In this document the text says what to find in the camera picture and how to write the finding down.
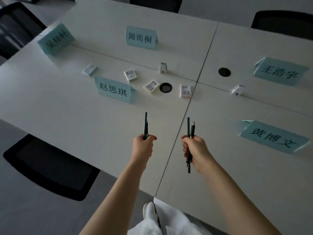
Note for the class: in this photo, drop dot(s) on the person's right hand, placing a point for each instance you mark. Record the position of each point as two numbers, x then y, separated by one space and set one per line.
199 154

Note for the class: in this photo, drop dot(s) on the person's left forearm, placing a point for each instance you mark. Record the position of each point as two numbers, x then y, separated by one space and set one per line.
115 200

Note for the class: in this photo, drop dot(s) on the small white note pad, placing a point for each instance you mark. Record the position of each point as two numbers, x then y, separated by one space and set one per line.
89 69
130 75
151 86
185 91

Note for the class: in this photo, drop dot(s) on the teal paper name card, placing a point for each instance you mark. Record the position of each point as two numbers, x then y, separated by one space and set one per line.
274 137
140 37
281 72
113 90
55 40

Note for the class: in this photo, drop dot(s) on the person's white clothing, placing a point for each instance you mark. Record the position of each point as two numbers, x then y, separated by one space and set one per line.
171 222

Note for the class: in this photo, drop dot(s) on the person's right forearm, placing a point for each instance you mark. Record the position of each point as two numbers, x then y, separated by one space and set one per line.
237 205

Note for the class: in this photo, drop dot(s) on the black office chair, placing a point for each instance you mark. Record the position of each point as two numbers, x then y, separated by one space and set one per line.
283 24
17 29
53 168
156 3

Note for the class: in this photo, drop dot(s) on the person's left hand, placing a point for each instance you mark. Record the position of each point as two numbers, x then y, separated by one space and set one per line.
143 150

